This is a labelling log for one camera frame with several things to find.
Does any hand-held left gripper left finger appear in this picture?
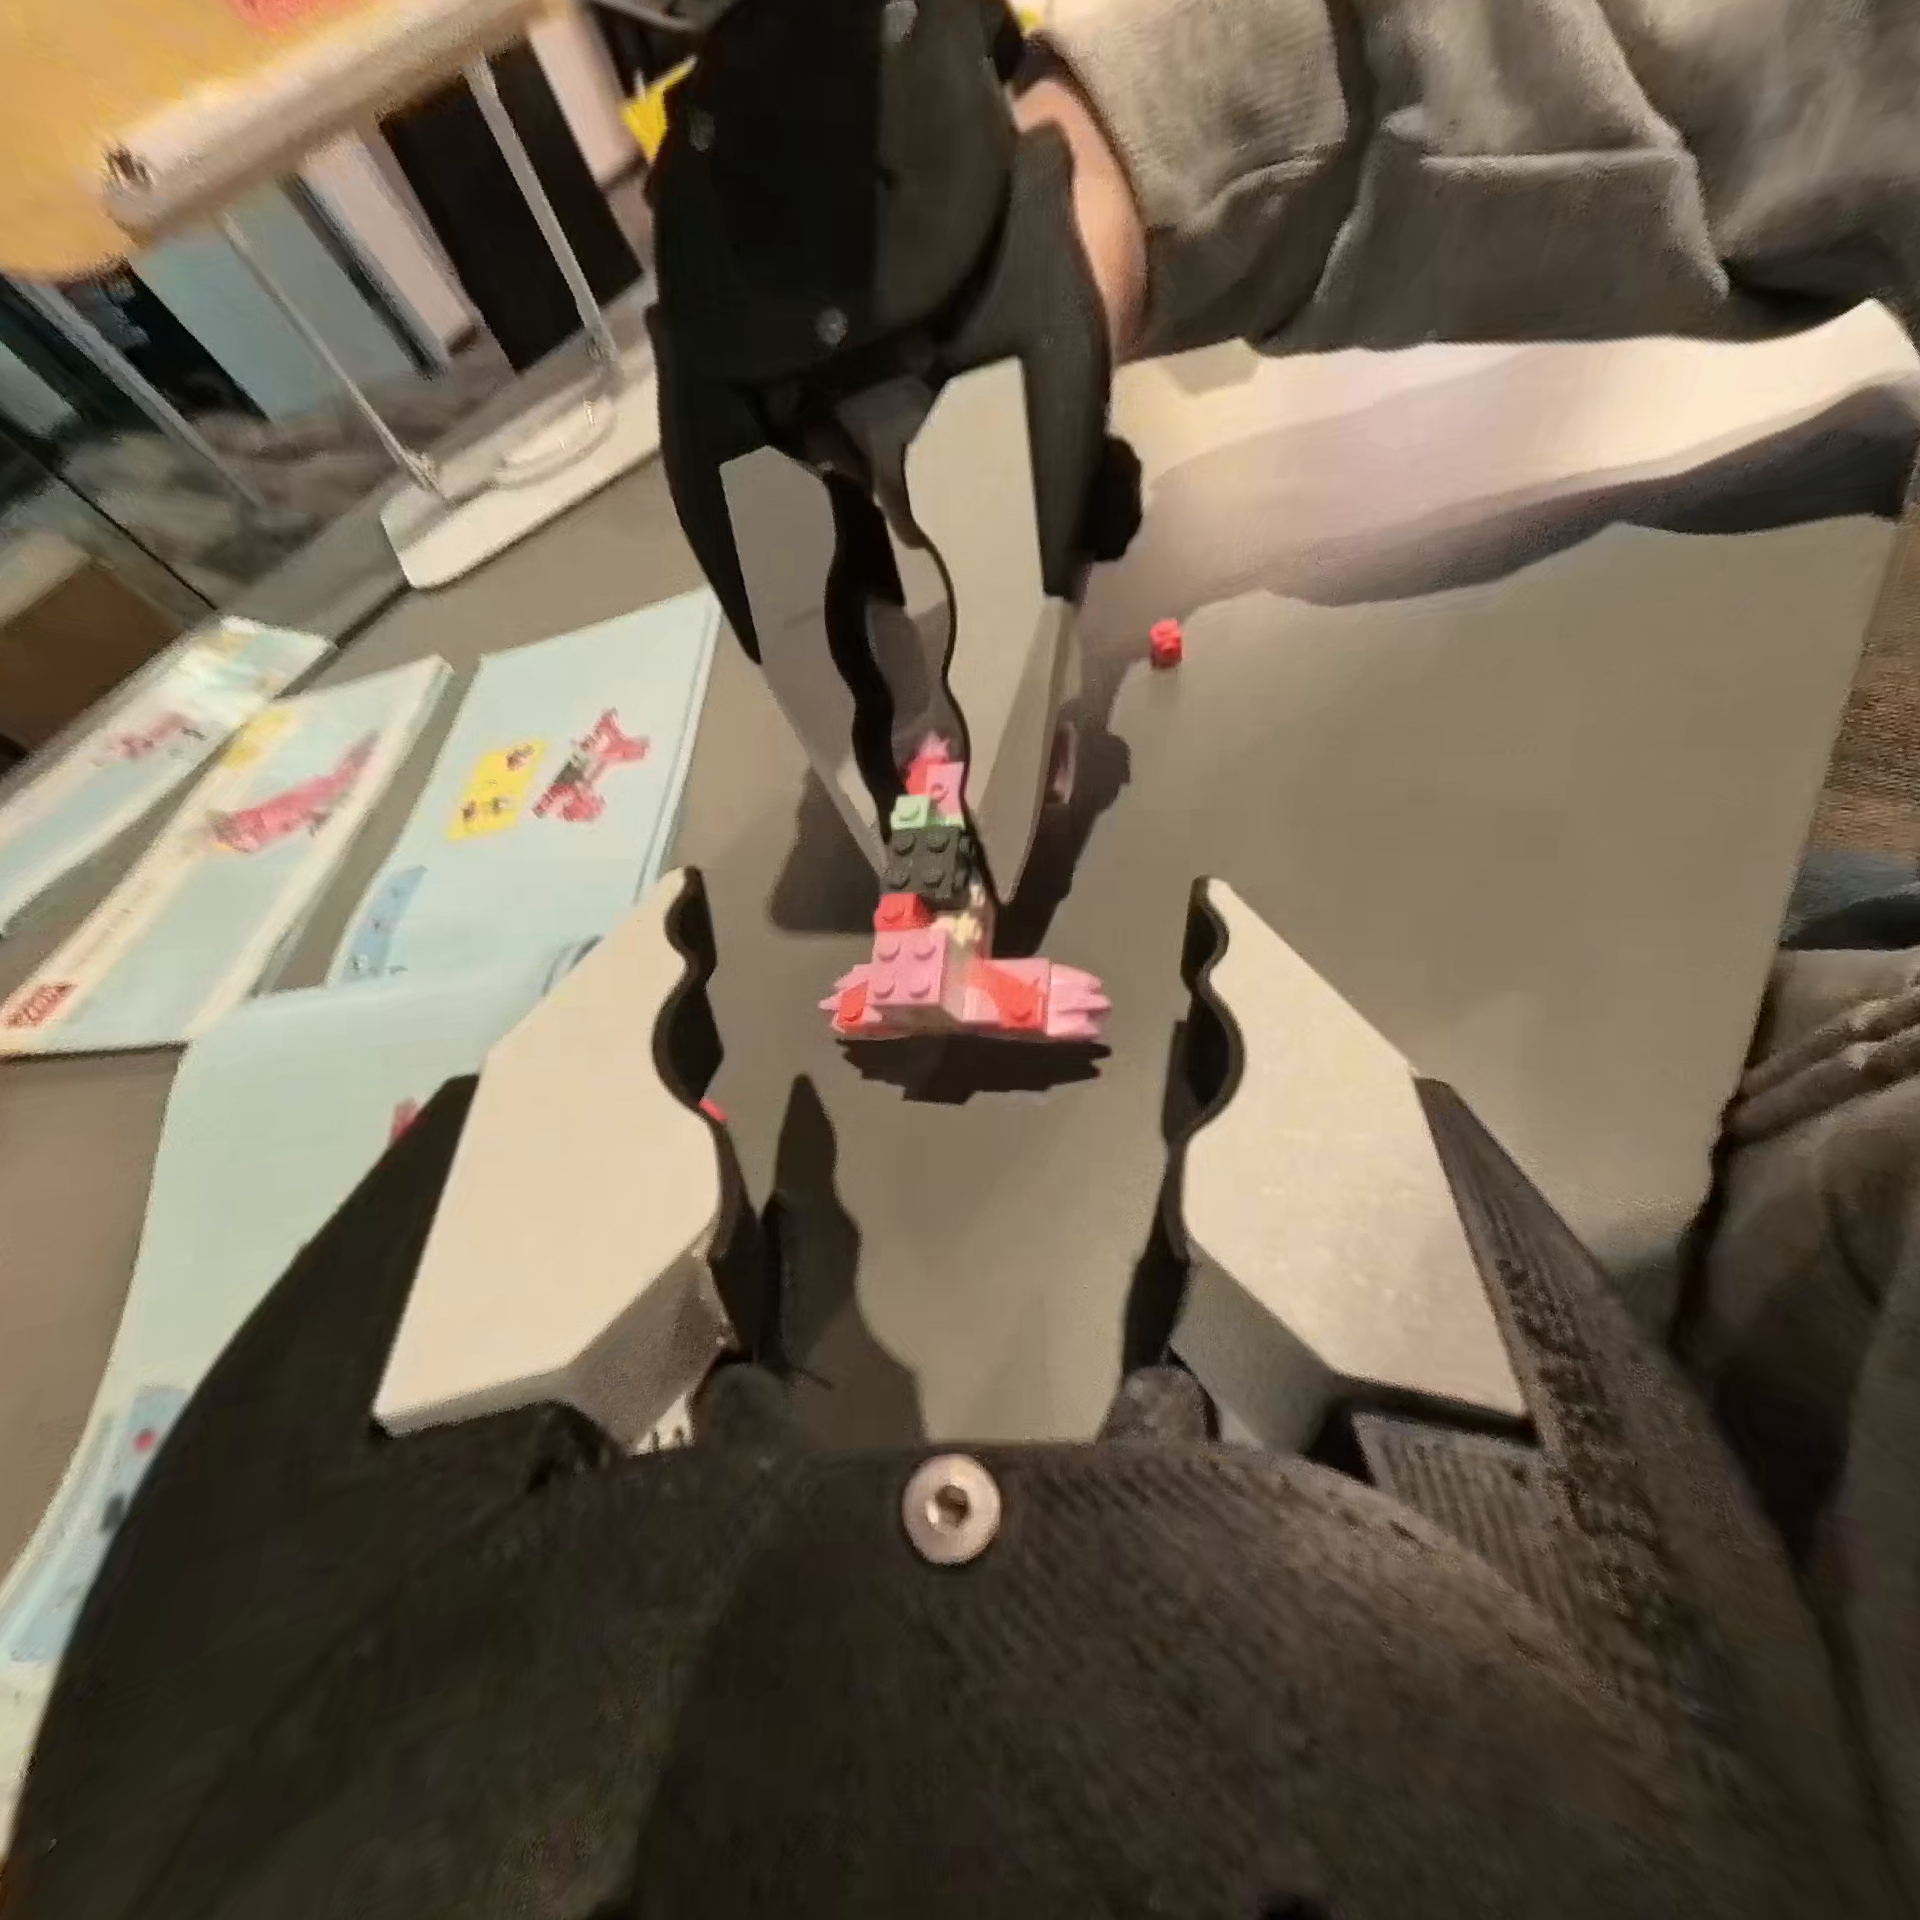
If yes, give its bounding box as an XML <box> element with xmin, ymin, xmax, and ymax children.
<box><xmin>373</xmin><ymin>865</ymin><xmax>757</xmax><ymax>1450</ymax></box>

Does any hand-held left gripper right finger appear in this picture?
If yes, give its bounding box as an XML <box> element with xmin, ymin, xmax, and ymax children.
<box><xmin>1159</xmin><ymin>876</ymin><xmax>1535</xmax><ymax>1462</ymax></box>

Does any pink toy brick model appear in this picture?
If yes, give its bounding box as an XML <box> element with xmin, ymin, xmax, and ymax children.
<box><xmin>812</xmin><ymin>738</ymin><xmax>1116</xmax><ymax>1051</ymax></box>

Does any thick light blue instruction booklet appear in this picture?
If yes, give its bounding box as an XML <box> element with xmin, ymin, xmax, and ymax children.
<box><xmin>0</xmin><ymin>587</ymin><xmax>728</xmax><ymax>1800</ymax></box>

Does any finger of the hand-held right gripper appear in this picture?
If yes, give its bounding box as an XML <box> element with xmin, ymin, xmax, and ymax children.
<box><xmin>909</xmin><ymin>358</ymin><xmax>1082</xmax><ymax>907</ymax></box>
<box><xmin>716</xmin><ymin>440</ymin><xmax>899</xmax><ymax>876</ymax></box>

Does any person's right hand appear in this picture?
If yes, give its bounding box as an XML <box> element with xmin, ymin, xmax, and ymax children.
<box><xmin>1021</xmin><ymin>80</ymin><xmax>1151</xmax><ymax>358</ymax></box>

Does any yellow storage box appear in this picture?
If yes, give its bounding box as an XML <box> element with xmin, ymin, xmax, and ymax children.
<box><xmin>617</xmin><ymin>58</ymin><xmax>695</xmax><ymax>163</ymax></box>

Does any thin light blue instruction booklet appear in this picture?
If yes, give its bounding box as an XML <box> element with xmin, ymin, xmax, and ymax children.
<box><xmin>0</xmin><ymin>612</ymin><xmax>335</xmax><ymax>925</ymax></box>
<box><xmin>0</xmin><ymin>657</ymin><xmax>450</xmax><ymax>1061</ymax></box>

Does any person's right forearm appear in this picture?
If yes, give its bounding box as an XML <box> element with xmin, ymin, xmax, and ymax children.
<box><xmin>1029</xmin><ymin>0</ymin><xmax>1920</xmax><ymax>358</ymax></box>

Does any wooden board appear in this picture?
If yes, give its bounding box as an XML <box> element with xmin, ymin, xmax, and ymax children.
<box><xmin>0</xmin><ymin>0</ymin><xmax>554</xmax><ymax>284</ymax></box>

